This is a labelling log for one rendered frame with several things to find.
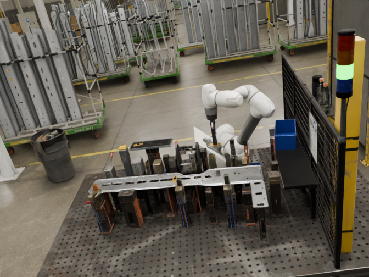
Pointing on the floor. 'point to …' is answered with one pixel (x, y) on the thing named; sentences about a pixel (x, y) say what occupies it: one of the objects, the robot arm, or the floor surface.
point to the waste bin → (54, 153)
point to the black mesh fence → (289, 92)
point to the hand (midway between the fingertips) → (214, 139)
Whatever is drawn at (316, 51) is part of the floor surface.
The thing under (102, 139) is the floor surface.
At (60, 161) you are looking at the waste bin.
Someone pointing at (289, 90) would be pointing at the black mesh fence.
